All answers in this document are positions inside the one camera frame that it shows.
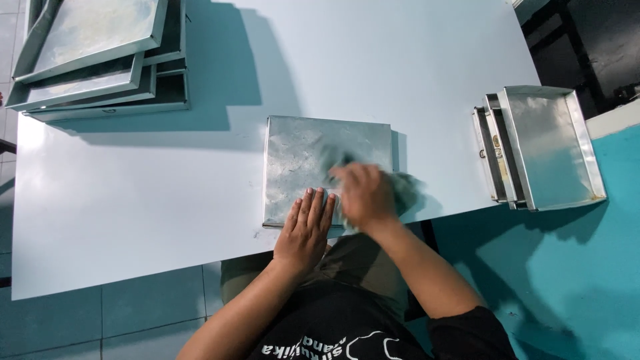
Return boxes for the person's right hand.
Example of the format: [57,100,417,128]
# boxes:
[330,162,401,234]

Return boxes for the person's left hand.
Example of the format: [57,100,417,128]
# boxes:
[272,187,337,275]

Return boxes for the upturned square metal baking tray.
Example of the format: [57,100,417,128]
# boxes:
[262,115,394,230]

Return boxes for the person's olive trousers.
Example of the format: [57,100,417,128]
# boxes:
[220,232,412,322]

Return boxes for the person's black printed shirt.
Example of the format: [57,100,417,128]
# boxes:
[249,280,519,360]

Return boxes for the black metal rack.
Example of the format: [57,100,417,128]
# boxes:
[519,0,640,121]

